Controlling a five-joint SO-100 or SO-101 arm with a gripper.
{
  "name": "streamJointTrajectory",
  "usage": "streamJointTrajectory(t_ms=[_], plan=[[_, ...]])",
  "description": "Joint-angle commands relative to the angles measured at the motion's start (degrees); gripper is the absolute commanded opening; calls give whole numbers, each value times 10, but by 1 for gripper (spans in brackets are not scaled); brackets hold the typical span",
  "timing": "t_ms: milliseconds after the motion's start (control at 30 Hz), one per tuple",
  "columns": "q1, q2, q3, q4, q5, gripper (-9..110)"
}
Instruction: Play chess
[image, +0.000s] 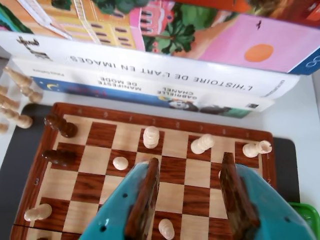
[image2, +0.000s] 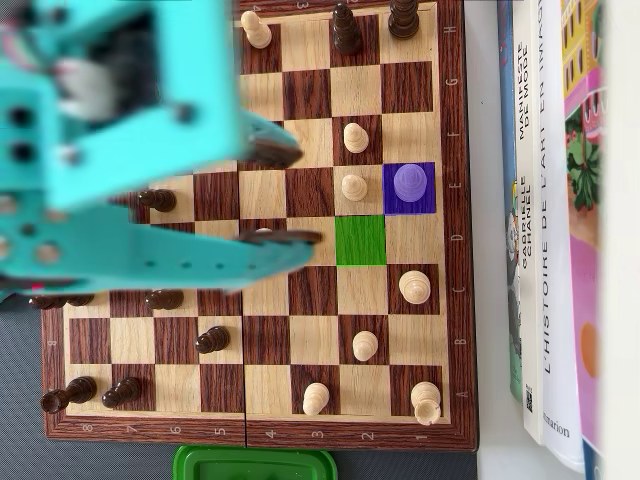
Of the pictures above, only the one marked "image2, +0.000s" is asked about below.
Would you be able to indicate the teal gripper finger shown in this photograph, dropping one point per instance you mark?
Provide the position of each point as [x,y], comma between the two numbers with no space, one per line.
[265,140]
[175,255]

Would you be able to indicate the wooden chessboard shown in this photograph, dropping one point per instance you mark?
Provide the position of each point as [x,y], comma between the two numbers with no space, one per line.
[307,145]

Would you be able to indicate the dark wooden pawn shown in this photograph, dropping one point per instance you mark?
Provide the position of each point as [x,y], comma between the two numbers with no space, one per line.
[160,200]
[125,390]
[167,300]
[215,339]

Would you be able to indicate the light wooden pawn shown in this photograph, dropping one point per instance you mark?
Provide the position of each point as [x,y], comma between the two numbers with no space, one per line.
[316,398]
[356,140]
[257,32]
[263,231]
[354,188]
[365,345]

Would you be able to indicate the dark wooden bishop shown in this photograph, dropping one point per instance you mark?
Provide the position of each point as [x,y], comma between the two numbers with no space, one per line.
[65,301]
[346,32]

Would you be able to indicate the dark wooden rook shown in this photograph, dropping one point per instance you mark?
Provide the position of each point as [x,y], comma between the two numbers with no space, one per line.
[80,390]

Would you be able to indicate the dark wooden queen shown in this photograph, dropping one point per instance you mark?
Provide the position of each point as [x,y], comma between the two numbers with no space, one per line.
[404,22]

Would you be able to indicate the light wooden bishop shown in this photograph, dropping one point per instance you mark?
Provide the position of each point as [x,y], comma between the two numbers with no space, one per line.
[414,286]

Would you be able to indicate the green plastic container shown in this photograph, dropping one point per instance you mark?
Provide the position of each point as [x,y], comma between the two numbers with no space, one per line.
[250,465]

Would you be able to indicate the blue cartoon book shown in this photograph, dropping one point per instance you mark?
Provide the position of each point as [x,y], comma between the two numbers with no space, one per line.
[506,100]

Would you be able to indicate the light wooden rook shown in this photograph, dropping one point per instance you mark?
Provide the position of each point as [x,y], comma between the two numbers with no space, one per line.
[425,400]

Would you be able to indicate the white Gabrielle Chanel book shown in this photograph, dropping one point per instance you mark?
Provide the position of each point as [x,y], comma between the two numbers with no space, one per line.
[526,280]

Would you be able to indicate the white art history book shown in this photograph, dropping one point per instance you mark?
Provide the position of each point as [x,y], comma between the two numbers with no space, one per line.
[560,300]

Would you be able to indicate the pink colourful illustrated book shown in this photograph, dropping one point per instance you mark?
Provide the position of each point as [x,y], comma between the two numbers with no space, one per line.
[585,275]

